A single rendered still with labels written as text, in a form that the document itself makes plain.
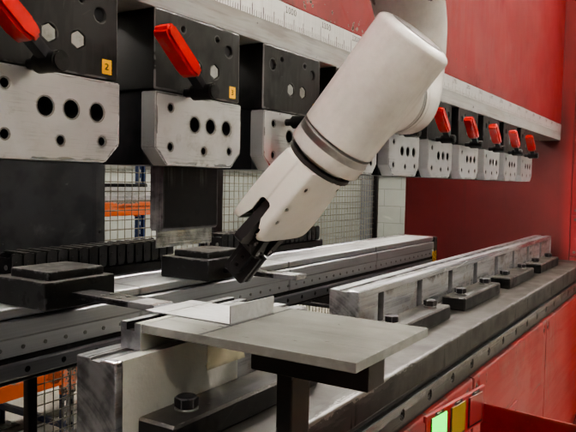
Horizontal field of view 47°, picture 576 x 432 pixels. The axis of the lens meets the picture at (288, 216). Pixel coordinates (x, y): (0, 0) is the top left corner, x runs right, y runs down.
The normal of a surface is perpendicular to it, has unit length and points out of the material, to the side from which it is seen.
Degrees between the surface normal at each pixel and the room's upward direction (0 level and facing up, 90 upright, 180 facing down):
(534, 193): 90
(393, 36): 93
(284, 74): 90
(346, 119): 102
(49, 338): 90
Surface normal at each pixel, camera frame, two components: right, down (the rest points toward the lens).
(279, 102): 0.84, 0.04
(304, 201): 0.57, 0.66
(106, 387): -0.54, 0.04
